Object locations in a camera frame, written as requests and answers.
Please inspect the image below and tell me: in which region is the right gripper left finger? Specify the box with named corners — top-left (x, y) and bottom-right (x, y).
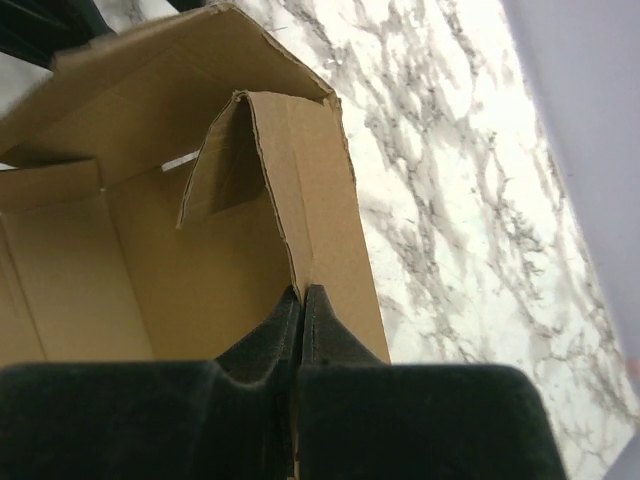
top-left (216, 287), bottom-right (302, 397)

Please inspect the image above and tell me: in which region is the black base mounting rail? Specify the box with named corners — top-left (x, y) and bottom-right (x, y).
top-left (0, 0), bottom-right (113, 69)

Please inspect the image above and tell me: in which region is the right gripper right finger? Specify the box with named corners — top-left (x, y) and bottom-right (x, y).
top-left (298, 285), bottom-right (383, 380)

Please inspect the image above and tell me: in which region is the brown cardboard box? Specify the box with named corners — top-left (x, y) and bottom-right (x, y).
top-left (1, 4), bottom-right (389, 364)

